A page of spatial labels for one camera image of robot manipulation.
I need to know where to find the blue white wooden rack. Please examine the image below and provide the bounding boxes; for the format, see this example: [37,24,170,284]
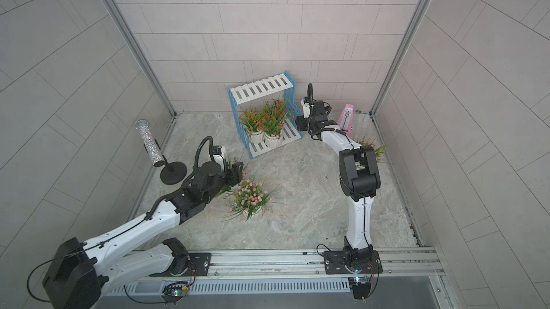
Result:
[227,71,303,158]

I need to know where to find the pink flower pot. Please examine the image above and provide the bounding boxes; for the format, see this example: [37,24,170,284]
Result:
[214,157,245,196]
[223,178,275,221]

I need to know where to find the red flower pot front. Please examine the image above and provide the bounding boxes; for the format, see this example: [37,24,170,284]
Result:
[262,99,288,148]

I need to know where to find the red flower pot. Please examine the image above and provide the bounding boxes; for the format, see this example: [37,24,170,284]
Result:
[262,99,288,148]
[239,108,264,144]

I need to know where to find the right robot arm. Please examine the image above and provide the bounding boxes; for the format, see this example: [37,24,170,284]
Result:
[295,83,381,273]

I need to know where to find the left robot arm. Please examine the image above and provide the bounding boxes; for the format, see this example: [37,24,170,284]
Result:
[42,136,244,308]

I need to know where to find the pink metronome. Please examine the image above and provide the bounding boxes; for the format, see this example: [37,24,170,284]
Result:
[337,104,355,136]

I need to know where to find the glitter tube on black stand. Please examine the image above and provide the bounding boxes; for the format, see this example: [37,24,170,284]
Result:
[135,119,187,185]

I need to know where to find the pink flower pot right corner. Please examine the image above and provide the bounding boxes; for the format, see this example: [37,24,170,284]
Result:
[360,138,387,162]

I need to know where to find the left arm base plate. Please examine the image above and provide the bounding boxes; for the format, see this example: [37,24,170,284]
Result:
[150,253,211,277]

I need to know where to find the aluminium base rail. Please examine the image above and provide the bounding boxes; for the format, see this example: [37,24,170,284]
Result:
[106,247,448,302]

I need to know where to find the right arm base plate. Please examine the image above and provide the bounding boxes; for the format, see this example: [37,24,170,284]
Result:
[322,250,383,275]

